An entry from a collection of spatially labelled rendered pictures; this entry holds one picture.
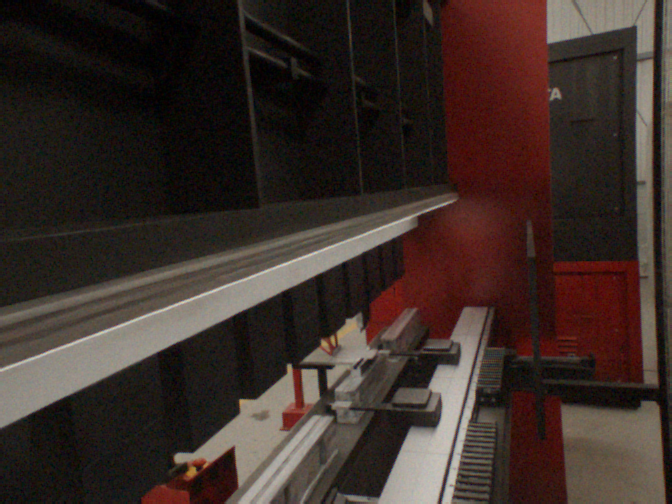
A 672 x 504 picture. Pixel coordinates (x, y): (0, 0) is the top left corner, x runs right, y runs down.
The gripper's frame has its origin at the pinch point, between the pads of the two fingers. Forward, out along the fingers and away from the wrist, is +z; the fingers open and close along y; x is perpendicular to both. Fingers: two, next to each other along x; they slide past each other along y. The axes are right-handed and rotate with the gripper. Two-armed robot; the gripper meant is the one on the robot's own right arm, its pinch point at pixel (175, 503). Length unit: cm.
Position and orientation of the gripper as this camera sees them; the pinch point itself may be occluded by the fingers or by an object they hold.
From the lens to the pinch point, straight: 173.7
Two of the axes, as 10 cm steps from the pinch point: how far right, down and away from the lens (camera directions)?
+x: 4.3, -1.2, 9.0
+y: 8.5, -3.0, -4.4
